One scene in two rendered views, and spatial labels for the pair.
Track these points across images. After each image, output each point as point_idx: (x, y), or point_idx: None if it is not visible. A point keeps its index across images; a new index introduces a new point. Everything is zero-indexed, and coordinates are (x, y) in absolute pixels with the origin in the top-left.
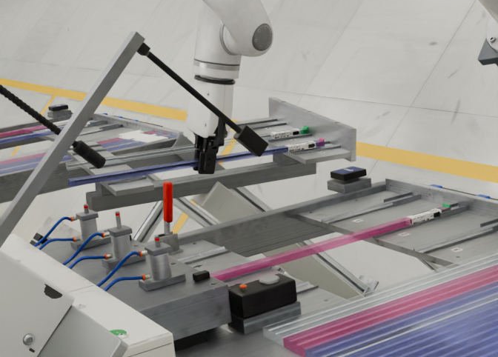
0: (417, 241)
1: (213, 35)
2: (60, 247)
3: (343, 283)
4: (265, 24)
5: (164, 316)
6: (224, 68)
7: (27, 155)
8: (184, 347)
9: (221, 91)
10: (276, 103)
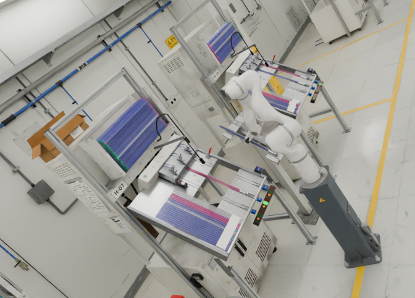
0: (229, 195)
1: None
2: (184, 146)
3: (284, 179)
4: (255, 131)
5: (164, 175)
6: None
7: (265, 91)
8: (167, 180)
9: (249, 133)
10: None
